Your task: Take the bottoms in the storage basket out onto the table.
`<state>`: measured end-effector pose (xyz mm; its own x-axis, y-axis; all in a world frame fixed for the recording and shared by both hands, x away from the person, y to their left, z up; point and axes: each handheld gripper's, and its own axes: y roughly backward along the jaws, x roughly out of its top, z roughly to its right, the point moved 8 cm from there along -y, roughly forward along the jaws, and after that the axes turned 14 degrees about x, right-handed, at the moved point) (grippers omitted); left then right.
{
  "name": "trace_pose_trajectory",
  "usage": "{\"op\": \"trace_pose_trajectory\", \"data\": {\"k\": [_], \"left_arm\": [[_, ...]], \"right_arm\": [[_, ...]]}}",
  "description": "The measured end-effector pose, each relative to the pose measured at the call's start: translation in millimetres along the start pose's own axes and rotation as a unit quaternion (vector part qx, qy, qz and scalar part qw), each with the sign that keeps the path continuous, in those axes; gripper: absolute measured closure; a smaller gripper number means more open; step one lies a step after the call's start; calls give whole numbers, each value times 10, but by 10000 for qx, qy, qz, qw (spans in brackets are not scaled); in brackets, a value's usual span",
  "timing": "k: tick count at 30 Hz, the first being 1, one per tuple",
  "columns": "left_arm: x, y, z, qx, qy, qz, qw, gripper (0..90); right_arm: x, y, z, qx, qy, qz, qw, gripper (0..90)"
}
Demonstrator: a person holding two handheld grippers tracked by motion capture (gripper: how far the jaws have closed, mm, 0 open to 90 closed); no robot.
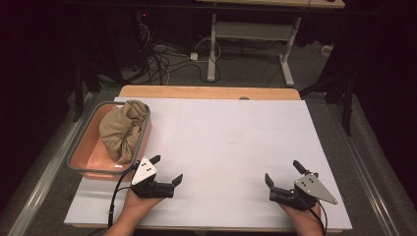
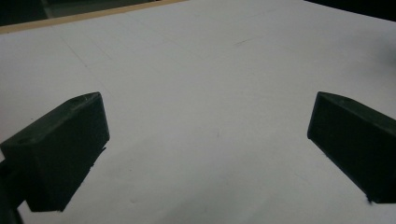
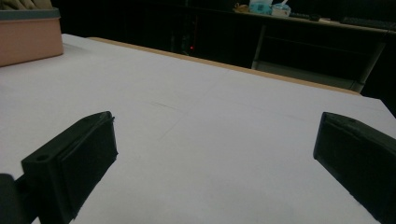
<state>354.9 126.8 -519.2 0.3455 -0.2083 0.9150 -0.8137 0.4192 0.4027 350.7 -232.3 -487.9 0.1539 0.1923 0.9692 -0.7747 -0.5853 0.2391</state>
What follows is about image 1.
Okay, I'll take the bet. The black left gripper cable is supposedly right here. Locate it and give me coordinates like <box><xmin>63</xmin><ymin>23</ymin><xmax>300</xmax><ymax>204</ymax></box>
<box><xmin>107</xmin><ymin>162</ymin><xmax>141</xmax><ymax>230</ymax></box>

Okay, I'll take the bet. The grey metal rail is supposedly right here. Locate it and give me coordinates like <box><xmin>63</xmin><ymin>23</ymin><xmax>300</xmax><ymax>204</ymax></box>
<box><xmin>6</xmin><ymin>92</ymin><xmax>96</xmax><ymax>236</ymax></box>
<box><xmin>327</xmin><ymin>103</ymin><xmax>401</xmax><ymax>236</ymax></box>

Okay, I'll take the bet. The white metal desk frame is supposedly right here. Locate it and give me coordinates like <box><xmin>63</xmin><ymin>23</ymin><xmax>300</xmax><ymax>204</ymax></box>
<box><xmin>196</xmin><ymin>0</ymin><xmax>346</xmax><ymax>89</ymax></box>

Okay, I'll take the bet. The person's left hand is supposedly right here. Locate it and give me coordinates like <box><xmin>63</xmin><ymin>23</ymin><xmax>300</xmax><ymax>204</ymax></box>
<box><xmin>122</xmin><ymin>189</ymin><xmax>165</xmax><ymax>220</ymax></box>

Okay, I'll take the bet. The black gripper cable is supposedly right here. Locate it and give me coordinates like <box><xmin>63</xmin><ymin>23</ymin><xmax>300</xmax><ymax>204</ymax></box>
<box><xmin>107</xmin><ymin>162</ymin><xmax>141</xmax><ymax>230</ymax></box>
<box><xmin>303</xmin><ymin>195</ymin><xmax>328</xmax><ymax>236</ymax></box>

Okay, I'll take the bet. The white table mat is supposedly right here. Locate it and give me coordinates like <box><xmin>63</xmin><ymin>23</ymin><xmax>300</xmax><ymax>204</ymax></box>
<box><xmin>64</xmin><ymin>96</ymin><xmax>353</xmax><ymax>231</ymax></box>

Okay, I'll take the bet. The person's right hand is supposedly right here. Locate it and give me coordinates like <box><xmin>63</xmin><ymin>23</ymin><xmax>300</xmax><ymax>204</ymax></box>
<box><xmin>277</xmin><ymin>202</ymin><xmax>325</xmax><ymax>228</ymax></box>

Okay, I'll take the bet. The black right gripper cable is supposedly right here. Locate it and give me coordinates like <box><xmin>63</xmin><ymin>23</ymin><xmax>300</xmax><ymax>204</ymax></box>
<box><xmin>303</xmin><ymin>195</ymin><xmax>328</xmax><ymax>236</ymax></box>

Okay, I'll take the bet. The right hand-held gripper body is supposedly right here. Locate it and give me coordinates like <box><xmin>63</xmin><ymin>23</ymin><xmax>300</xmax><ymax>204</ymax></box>
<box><xmin>268</xmin><ymin>172</ymin><xmax>339</xmax><ymax>211</ymax></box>

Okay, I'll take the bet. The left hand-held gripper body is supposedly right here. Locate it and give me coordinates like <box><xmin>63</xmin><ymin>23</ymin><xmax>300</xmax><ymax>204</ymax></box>
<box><xmin>130</xmin><ymin>155</ymin><xmax>175</xmax><ymax>200</ymax></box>

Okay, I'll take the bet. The orange basin with grey rim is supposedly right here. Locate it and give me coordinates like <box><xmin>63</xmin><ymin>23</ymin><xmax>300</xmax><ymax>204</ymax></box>
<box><xmin>66</xmin><ymin>100</ymin><xmax>152</xmax><ymax>182</ymax></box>

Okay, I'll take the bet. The black metal stand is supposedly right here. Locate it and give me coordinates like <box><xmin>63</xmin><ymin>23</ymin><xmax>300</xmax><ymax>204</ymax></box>
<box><xmin>72</xmin><ymin>48</ymin><xmax>102</xmax><ymax>123</ymax></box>
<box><xmin>298</xmin><ymin>70</ymin><xmax>357</xmax><ymax>138</ymax></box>

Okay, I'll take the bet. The tangle of floor cables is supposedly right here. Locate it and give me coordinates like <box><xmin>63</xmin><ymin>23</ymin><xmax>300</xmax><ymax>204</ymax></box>
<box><xmin>132</xmin><ymin>19</ymin><xmax>222</xmax><ymax>87</ymax></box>

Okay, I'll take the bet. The beige crumpled cloth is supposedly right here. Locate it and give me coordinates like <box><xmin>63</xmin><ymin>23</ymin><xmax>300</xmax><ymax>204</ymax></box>
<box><xmin>98</xmin><ymin>99</ymin><xmax>149</xmax><ymax>165</ymax></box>

